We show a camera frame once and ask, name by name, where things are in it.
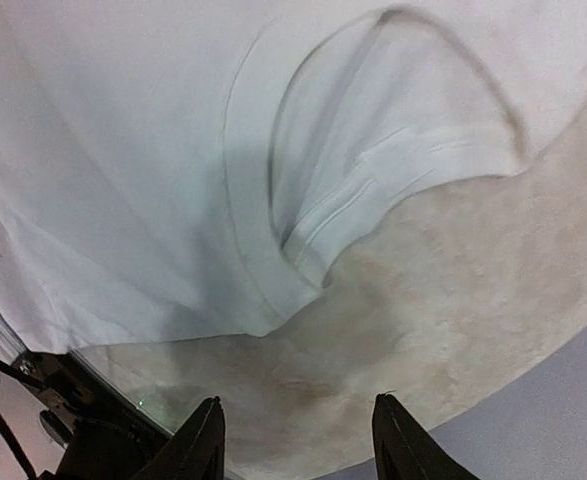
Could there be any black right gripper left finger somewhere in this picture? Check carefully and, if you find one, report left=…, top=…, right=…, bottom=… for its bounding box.
left=132, top=397, right=225, bottom=480

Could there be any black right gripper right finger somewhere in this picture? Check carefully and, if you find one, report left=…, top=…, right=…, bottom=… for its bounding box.
left=372, top=393, right=478, bottom=480

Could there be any white t-shirt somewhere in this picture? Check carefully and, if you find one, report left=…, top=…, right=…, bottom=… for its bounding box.
left=0, top=1, right=587, bottom=353

